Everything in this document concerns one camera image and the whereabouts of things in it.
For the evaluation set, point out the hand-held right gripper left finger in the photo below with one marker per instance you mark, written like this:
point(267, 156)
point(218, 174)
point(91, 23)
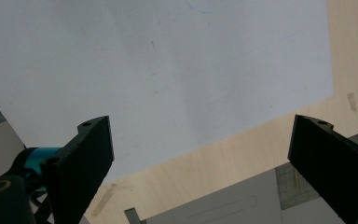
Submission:
point(84, 161)

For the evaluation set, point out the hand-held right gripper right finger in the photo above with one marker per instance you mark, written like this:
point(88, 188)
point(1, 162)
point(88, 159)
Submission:
point(332, 161)

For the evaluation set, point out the clear tape strip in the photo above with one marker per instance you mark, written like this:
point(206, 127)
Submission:
point(103, 200)

